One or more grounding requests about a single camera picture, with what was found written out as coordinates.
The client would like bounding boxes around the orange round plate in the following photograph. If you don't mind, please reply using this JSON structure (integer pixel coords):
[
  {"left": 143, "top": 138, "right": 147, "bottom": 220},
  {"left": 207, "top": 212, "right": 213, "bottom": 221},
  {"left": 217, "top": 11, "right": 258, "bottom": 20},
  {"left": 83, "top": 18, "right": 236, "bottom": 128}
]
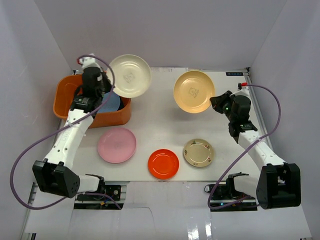
[{"left": 147, "top": 149, "right": 180, "bottom": 180}]

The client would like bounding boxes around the orange plastic bin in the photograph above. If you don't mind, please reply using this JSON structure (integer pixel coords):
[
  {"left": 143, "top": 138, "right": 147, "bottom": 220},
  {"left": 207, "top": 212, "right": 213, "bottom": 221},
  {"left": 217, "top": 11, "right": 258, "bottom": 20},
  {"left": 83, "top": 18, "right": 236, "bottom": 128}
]
[{"left": 53, "top": 74, "right": 131, "bottom": 129}]

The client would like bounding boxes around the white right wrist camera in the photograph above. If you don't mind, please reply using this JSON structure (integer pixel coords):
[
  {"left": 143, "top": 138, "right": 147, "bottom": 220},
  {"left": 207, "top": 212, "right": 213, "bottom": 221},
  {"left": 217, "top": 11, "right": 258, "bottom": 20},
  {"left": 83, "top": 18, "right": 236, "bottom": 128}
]
[{"left": 234, "top": 82, "right": 250, "bottom": 97}]

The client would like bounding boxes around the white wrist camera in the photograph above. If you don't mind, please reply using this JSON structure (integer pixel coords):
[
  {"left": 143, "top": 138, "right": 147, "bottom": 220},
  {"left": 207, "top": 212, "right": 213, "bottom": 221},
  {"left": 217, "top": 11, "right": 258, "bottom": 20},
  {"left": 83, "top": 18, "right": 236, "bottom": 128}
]
[
  {"left": 234, "top": 82, "right": 250, "bottom": 97},
  {"left": 77, "top": 56, "right": 101, "bottom": 70}
]

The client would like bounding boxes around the white paper sheet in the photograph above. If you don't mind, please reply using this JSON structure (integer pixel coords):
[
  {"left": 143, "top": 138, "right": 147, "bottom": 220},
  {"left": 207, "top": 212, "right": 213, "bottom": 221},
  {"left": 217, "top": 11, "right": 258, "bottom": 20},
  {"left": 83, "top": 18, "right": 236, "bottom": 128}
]
[{"left": 150, "top": 67, "right": 188, "bottom": 73}]

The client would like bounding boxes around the yellow round plate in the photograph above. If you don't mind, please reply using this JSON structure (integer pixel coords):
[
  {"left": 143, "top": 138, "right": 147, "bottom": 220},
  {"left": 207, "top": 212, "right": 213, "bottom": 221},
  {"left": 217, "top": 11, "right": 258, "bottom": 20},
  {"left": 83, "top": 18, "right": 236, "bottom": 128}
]
[{"left": 173, "top": 70, "right": 215, "bottom": 114}]

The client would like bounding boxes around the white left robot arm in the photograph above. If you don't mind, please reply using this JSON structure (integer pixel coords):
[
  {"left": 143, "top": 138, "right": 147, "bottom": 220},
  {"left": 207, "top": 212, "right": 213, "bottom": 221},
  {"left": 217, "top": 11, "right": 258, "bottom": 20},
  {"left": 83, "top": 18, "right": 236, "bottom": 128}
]
[{"left": 32, "top": 64, "right": 111, "bottom": 200}]

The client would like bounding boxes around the beige floral small plate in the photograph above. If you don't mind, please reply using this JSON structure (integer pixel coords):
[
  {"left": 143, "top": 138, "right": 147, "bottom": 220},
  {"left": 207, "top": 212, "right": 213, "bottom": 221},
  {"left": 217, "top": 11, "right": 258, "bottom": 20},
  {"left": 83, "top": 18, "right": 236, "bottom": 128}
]
[{"left": 183, "top": 138, "right": 215, "bottom": 168}]

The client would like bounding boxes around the pink round plate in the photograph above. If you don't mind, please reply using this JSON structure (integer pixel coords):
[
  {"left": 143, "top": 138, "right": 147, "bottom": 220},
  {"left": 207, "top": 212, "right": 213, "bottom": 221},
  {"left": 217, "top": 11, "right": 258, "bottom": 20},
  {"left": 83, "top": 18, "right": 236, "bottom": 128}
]
[{"left": 97, "top": 127, "right": 137, "bottom": 164}]

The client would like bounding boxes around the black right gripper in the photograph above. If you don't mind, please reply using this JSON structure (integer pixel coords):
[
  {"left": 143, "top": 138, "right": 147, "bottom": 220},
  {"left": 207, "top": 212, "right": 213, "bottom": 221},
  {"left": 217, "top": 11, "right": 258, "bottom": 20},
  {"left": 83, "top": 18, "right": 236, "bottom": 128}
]
[{"left": 210, "top": 91, "right": 236, "bottom": 123}]

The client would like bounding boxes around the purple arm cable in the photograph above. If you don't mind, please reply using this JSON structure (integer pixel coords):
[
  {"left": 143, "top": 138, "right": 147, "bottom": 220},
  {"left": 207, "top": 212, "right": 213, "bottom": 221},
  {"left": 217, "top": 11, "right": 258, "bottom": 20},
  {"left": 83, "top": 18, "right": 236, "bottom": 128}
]
[
  {"left": 9, "top": 53, "right": 123, "bottom": 210},
  {"left": 207, "top": 83, "right": 282, "bottom": 210}
]

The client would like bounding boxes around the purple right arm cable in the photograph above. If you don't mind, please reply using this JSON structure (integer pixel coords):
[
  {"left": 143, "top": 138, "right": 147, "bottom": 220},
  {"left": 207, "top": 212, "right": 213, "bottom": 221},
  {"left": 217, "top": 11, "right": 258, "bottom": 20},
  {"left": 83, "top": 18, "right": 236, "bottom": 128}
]
[{"left": 207, "top": 83, "right": 282, "bottom": 210}]

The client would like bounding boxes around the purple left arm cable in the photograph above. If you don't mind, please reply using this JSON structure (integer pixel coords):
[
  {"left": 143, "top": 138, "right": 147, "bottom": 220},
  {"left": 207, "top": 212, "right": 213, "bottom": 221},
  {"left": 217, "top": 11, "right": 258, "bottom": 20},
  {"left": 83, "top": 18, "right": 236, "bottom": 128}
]
[{"left": 9, "top": 53, "right": 123, "bottom": 210}]

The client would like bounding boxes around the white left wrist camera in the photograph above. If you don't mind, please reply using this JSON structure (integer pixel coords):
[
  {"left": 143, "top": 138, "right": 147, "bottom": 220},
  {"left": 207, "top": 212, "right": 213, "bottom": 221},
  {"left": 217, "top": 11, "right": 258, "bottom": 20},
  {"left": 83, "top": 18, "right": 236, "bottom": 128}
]
[{"left": 77, "top": 56, "right": 101, "bottom": 70}]

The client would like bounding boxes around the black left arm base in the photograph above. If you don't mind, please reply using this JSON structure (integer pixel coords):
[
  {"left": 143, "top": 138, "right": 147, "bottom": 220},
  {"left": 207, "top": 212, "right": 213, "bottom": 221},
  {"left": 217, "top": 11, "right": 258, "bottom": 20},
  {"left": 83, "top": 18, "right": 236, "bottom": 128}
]
[{"left": 76, "top": 185, "right": 122, "bottom": 201}]

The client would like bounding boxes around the small blue label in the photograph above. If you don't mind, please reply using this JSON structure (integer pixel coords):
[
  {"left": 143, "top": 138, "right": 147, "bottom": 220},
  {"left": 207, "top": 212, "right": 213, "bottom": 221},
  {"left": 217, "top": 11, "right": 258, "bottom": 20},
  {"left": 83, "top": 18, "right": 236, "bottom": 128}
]
[{"left": 225, "top": 72, "right": 244, "bottom": 77}]

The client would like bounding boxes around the cream round plate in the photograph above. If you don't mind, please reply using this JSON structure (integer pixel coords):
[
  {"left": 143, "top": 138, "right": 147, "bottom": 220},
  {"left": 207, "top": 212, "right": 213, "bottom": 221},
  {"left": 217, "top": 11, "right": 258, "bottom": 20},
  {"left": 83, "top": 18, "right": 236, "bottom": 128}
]
[{"left": 106, "top": 54, "right": 152, "bottom": 99}]

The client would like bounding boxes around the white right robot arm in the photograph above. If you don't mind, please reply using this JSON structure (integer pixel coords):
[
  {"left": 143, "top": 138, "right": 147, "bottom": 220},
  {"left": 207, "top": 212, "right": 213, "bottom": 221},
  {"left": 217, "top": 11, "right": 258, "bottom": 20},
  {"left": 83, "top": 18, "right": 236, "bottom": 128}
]
[{"left": 210, "top": 91, "right": 301, "bottom": 209}]

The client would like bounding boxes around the blue round plate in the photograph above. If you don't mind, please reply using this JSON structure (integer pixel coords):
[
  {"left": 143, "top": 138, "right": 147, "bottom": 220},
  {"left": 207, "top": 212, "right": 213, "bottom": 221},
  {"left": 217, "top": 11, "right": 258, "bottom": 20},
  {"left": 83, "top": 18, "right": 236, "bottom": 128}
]
[{"left": 98, "top": 92, "right": 121, "bottom": 113}]

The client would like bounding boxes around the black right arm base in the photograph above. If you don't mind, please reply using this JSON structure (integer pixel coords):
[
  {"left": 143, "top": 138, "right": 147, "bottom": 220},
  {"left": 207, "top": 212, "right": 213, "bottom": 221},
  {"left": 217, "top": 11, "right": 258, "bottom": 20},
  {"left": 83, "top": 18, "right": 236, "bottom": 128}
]
[{"left": 210, "top": 182, "right": 258, "bottom": 212}]

